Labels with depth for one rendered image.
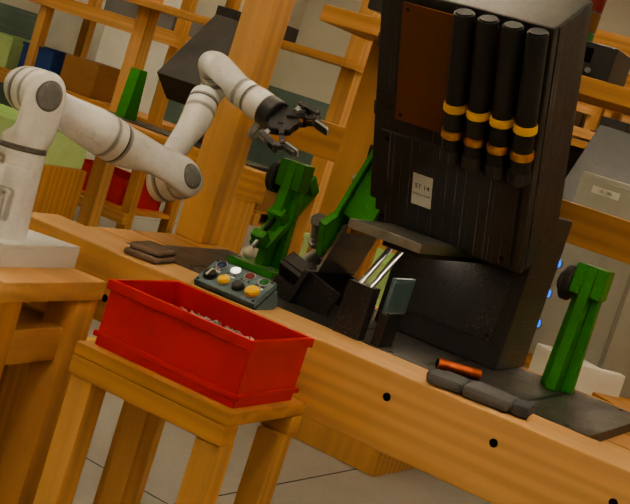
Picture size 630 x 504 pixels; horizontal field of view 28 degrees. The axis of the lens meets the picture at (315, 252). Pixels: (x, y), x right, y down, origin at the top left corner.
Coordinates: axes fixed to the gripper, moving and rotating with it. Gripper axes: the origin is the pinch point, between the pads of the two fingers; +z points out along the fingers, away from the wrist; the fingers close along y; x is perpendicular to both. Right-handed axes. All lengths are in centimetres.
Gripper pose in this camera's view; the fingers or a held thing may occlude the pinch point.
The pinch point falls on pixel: (311, 141)
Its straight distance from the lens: 277.6
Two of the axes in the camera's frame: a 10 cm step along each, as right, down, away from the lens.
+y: 7.0, -5.6, 4.4
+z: 7.2, 5.5, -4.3
